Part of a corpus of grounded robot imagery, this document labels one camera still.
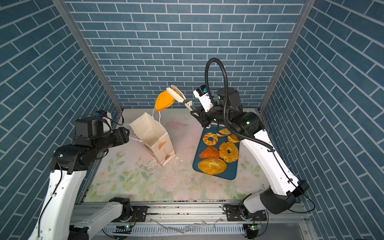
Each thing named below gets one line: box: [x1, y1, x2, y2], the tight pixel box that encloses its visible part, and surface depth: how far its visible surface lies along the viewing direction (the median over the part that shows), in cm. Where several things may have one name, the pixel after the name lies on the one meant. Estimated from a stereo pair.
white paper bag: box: [124, 107, 176, 167], surface depth 84 cm
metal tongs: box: [166, 84, 196, 111], surface depth 62 cm
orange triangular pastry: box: [199, 146, 221, 159], surface depth 93 cm
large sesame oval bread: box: [197, 158, 228, 176], surface depth 87 cm
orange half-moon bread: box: [155, 90, 176, 111], surface depth 65 cm
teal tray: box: [192, 124, 240, 181], surface depth 93 cm
